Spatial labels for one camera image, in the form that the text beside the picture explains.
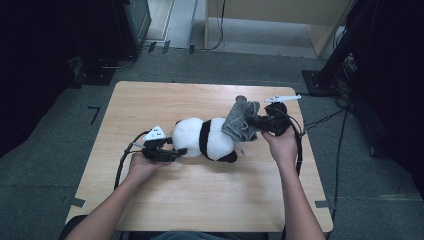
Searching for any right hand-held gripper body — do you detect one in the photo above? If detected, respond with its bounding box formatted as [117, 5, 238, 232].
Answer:
[264, 94, 302, 137]

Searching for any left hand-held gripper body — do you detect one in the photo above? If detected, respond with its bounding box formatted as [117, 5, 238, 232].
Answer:
[141, 125, 171, 164]

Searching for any grey cloth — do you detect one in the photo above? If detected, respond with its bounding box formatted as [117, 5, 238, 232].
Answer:
[221, 99, 262, 144]

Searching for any panda plush toy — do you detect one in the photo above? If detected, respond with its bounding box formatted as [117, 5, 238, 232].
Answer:
[171, 117, 246, 164]

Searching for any person's right hand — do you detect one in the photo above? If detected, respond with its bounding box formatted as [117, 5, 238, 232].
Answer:
[262, 128, 299, 170]

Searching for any black metal stand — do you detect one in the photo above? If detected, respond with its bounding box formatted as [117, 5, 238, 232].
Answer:
[301, 0, 381, 98]

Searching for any wooden cabinet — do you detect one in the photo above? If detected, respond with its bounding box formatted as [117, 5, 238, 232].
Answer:
[203, 0, 354, 58]

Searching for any black cabinet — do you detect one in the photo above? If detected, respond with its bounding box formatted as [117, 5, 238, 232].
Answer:
[111, 0, 153, 59]

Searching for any black curtain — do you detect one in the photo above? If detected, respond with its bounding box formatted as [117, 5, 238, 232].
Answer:
[346, 0, 424, 201]
[0, 0, 118, 158]

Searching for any right hand-held gripper cable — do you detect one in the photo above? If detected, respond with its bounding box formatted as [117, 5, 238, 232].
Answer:
[283, 108, 306, 178]

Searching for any hand-held gripper cable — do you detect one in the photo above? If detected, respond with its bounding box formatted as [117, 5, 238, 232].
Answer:
[283, 108, 306, 178]
[113, 130, 149, 191]

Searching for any left hand-held gripper cable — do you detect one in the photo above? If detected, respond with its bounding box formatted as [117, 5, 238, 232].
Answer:
[113, 130, 149, 191]

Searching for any short black floor cable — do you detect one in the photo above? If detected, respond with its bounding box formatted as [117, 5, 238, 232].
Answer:
[304, 108, 348, 131]

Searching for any long black floor cable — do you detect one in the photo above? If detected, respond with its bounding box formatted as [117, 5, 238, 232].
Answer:
[328, 106, 350, 240]

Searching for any bundle of cables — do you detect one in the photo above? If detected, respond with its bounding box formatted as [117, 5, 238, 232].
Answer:
[333, 53, 359, 94]

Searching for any black looped floor cable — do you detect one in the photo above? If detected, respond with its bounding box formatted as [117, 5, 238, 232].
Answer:
[98, 54, 138, 70]

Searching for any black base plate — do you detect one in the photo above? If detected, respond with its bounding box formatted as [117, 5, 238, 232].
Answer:
[71, 56, 116, 87]

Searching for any black hanging cable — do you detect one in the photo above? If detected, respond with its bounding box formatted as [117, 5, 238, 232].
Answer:
[199, 0, 226, 52]

